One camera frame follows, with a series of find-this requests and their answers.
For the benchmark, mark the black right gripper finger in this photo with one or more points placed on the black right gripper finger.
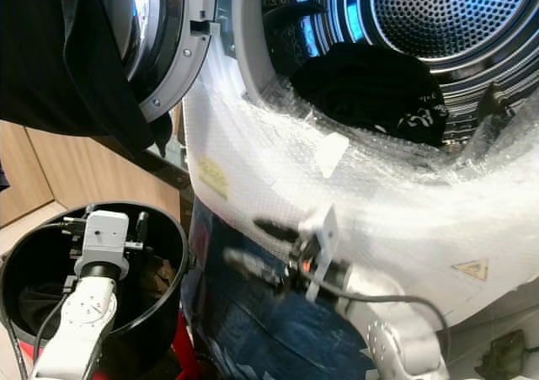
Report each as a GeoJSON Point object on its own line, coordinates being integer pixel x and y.
{"type": "Point", "coordinates": [276, 231]}
{"type": "Point", "coordinates": [257, 272]}

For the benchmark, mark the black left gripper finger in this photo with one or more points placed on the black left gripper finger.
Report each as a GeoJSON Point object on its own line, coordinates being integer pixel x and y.
{"type": "Point", "coordinates": [141, 228]}

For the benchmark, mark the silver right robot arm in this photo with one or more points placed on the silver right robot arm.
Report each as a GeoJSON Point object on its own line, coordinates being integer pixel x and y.
{"type": "Point", "coordinates": [404, 346]}

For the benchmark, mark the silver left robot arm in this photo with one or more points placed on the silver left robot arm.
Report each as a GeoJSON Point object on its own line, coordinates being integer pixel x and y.
{"type": "Point", "coordinates": [84, 329]}

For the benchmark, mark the white front-load washing machine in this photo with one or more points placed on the white front-load washing machine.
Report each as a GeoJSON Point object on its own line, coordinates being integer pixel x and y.
{"type": "Point", "coordinates": [446, 9]}

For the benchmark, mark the clear bubble wrap sheet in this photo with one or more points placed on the clear bubble wrap sheet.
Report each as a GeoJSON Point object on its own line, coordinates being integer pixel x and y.
{"type": "Point", "coordinates": [286, 195]}

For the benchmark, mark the brown crumpled cloth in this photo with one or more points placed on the brown crumpled cloth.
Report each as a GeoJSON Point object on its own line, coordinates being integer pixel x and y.
{"type": "Point", "coordinates": [153, 277]}

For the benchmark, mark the light wooden cabinet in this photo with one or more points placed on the light wooden cabinet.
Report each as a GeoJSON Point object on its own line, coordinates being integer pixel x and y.
{"type": "Point", "coordinates": [84, 169]}

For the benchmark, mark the black ledge strip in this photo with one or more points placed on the black ledge strip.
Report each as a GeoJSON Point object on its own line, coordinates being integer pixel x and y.
{"type": "Point", "coordinates": [147, 161]}

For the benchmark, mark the yellow rectangular sticker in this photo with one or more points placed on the yellow rectangular sticker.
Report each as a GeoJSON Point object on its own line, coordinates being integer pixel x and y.
{"type": "Point", "coordinates": [212, 178]}

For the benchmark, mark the white tape piece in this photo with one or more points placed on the white tape piece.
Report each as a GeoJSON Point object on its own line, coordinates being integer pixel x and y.
{"type": "Point", "coordinates": [331, 154]}

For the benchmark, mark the black round laundry bucket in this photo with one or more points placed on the black round laundry bucket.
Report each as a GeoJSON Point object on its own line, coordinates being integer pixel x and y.
{"type": "Point", "coordinates": [160, 329]}

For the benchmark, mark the red plastic stool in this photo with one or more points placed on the red plastic stool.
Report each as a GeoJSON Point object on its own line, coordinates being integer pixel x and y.
{"type": "Point", "coordinates": [187, 355]}

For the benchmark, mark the black garment with white print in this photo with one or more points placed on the black garment with white print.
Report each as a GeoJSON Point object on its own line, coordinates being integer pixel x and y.
{"type": "Point", "coordinates": [362, 89]}

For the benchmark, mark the yellow triangle warning sticker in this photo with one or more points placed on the yellow triangle warning sticker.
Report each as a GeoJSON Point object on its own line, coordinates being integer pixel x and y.
{"type": "Point", "coordinates": [472, 270]}

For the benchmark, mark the large black hanging garment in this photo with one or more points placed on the large black hanging garment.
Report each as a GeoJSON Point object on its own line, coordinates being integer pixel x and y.
{"type": "Point", "coordinates": [67, 51]}

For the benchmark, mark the round grey washer door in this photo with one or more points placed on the round grey washer door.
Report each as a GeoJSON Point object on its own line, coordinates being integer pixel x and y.
{"type": "Point", "coordinates": [185, 51]}

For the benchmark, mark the black drum lifter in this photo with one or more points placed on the black drum lifter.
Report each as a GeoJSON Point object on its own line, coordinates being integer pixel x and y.
{"type": "Point", "coordinates": [497, 102]}
{"type": "Point", "coordinates": [290, 13]}

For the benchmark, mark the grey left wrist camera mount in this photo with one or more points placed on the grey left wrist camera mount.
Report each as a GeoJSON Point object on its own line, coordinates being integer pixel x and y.
{"type": "Point", "coordinates": [105, 232]}

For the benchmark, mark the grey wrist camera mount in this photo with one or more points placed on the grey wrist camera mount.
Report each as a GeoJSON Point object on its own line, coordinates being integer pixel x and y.
{"type": "Point", "coordinates": [105, 232]}
{"type": "Point", "coordinates": [320, 232]}

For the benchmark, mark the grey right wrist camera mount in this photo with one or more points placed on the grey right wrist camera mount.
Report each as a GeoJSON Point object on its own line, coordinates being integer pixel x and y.
{"type": "Point", "coordinates": [320, 232]}

